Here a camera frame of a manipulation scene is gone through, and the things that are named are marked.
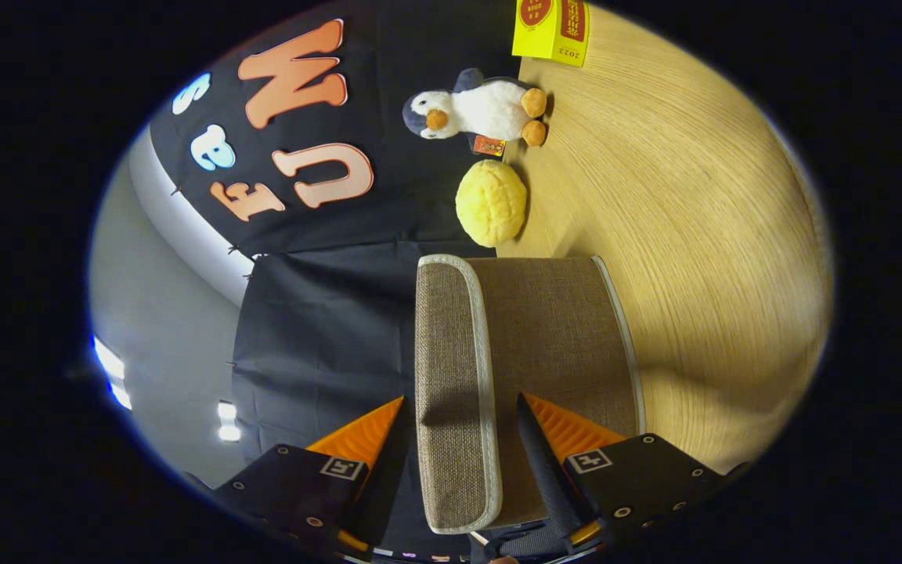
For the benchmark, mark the yellow round plush cushion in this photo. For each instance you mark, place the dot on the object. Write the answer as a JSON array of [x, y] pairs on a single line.
[[490, 204]]

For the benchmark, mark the yellow book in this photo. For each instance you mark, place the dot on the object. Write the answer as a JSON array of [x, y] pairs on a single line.
[[549, 43]]

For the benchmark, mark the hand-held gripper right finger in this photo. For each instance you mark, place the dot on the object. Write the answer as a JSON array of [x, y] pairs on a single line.
[[545, 470]]

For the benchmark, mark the brown fabric storage box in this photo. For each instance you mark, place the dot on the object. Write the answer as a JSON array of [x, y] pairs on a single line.
[[553, 329]]

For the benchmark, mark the ceiling light strip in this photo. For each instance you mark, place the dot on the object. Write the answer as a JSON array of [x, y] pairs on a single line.
[[228, 421], [110, 360]]

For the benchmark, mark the penguin plush toy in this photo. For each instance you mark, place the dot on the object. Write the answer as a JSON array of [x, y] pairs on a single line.
[[490, 106]]

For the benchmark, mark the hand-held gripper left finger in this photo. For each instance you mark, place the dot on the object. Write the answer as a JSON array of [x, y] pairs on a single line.
[[392, 470]]

